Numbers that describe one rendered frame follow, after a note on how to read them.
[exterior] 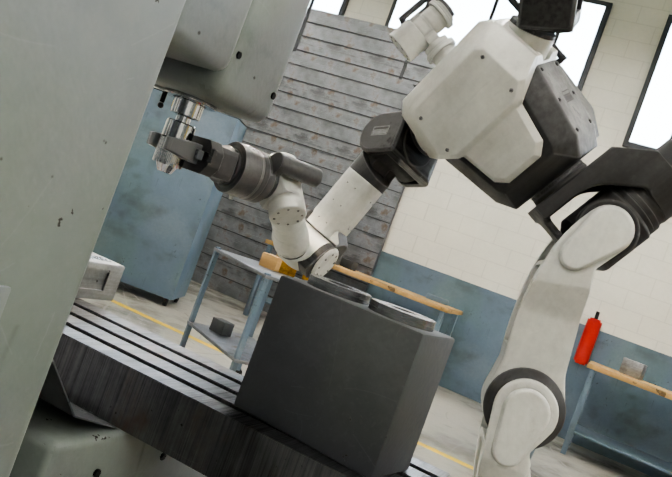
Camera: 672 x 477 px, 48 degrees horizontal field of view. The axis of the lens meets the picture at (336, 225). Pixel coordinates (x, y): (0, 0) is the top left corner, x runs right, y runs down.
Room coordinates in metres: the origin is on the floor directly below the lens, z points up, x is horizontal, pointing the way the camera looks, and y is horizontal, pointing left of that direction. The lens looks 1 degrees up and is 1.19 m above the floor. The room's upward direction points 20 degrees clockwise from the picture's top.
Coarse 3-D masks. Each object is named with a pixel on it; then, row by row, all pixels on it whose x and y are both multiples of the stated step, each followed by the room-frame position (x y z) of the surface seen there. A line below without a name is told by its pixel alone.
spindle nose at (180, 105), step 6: (174, 102) 1.16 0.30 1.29; (180, 102) 1.15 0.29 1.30; (186, 102) 1.15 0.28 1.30; (192, 102) 1.15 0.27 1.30; (174, 108) 1.15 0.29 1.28; (180, 108) 1.15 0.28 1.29; (186, 108) 1.15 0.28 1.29; (192, 108) 1.15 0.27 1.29; (198, 108) 1.16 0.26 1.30; (186, 114) 1.15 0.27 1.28; (192, 114) 1.15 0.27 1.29; (198, 114) 1.16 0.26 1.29; (198, 120) 1.17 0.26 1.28
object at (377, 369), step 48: (288, 288) 1.00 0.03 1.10; (336, 288) 0.99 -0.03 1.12; (288, 336) 0.99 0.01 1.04; (336, 336) 0.95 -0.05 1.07; (384, 336) 0.92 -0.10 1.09; (432, 336) 0.93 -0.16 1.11; (288, 384) 0.97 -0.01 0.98; (336, 384) 0.94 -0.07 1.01; (384, 384) 0.91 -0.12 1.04; (432, 384) 0.98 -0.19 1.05; (288, 432) 0.96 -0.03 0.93; (336, 432) 0.93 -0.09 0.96; (384, 432) 0.90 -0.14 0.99
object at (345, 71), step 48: (336, 48) 9.38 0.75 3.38; (384, 48) 9.15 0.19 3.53; (288, 96) 9.53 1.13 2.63; (336, 96) 9.29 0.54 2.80; (384, 96) 9.07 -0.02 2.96; (288, 144) 9.44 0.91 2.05; (336, 144) 9.21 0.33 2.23; (384, 192) 8.91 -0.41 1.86; (240, 240) 9.51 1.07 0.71; (384, 240) 8.87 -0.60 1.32; (240, 288) 9.42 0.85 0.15
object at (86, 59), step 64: (0, 0) 0.55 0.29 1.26; (64, 0) 0.60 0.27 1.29; (128, 0) 0.66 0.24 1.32; (0, 64) 0.57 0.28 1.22; (64, 64) 0.62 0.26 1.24; (128, 64) 0.69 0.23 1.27; (0, 128) 0.59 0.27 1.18; (64, 128) 0.64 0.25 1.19; (128, 128) 0.72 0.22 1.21; (0, 192) 0.61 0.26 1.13; (64, 192) 0.67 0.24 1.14; (0, 256) 0.63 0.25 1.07; (64, 256) 0.70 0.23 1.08; (0, 320) 0.65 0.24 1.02; (64, 320) 0.73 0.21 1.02; (0, 384) 0.68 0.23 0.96; (0, 448) 0.70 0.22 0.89
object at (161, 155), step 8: (168, 128) 1.15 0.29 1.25; (176, 128) 1.15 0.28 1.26; (160, 136) 1.16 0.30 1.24; (176, 136) 1.15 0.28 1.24; (184, 136) 1.15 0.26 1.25; (192, 136) 1.17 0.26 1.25; (160, 144) 1.15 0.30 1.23; (160, 152) 1.15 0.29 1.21; (168, 152) 1.15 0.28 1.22; (160, 160) 1.15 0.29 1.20; (168, 160) 1.15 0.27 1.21; (176, 160) 1.15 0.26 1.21; (184, 160) 1.17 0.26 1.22
